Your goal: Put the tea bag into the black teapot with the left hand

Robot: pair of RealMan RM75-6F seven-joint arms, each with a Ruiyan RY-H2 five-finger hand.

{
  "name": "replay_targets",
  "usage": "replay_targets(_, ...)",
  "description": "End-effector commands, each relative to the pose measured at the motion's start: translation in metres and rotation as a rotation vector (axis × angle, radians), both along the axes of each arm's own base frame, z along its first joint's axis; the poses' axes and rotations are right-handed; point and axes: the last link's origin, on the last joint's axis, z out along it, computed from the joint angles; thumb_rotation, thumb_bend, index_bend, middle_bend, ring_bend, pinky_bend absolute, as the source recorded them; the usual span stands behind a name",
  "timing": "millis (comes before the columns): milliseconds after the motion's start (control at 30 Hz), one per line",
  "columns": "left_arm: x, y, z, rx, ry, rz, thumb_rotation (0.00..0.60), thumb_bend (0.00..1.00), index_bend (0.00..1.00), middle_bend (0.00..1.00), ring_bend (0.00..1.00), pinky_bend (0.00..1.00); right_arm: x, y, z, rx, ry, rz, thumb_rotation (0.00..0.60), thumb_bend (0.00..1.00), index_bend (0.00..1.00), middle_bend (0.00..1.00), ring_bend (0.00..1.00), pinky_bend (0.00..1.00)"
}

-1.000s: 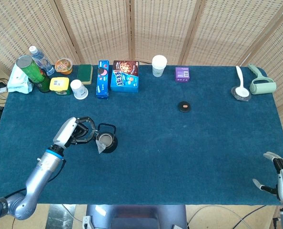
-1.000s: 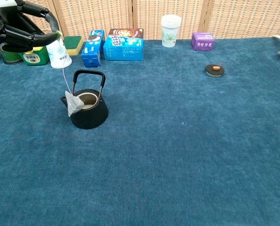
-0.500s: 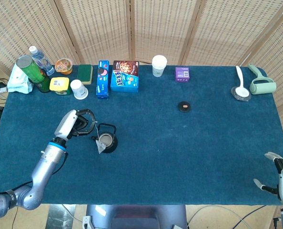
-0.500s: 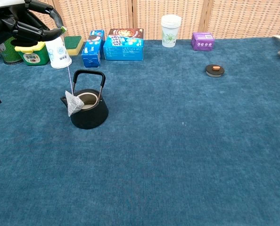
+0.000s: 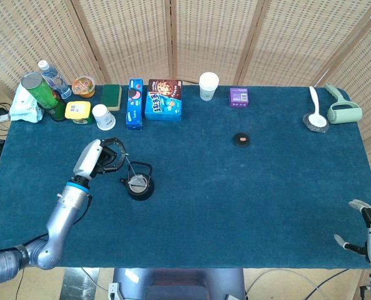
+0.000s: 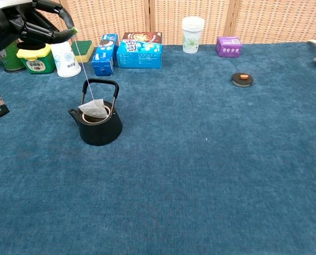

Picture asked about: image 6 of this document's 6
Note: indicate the tea bag with green tag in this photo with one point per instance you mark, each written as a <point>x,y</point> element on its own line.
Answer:
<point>94,109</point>

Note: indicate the small purple box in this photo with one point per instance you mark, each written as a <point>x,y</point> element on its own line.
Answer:
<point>228,47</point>

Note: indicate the blue brown cookie box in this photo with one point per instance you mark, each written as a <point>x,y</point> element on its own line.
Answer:
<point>139,54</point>

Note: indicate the blue Oreo cookie box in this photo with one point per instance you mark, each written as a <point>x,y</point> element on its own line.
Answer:
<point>103,57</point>

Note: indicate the green yellow sponge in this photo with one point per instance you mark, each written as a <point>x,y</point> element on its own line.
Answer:
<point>86,50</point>

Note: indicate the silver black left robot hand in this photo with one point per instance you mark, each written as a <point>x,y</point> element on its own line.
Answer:
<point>19,21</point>

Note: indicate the stack of white paper cups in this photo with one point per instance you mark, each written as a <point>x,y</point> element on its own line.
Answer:
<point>192,37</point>

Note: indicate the woven bamboo folding screen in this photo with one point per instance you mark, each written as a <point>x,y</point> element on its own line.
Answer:
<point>253,18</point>

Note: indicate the blue table cloth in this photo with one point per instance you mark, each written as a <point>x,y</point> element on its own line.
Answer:
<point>174,172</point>

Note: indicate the black cast iron teapot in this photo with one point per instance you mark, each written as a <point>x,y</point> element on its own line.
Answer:
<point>99,131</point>

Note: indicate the upturned white paper cup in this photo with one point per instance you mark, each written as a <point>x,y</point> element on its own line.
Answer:
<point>66,61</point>

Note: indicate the green jar with yellow lid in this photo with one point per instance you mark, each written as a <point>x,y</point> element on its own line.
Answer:
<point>37,62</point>

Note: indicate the black teapot lid, orange knob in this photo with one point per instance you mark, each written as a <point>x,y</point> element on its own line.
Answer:
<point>241,79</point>

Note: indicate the black mesh pen holder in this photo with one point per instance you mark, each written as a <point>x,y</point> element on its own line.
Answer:
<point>10,59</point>

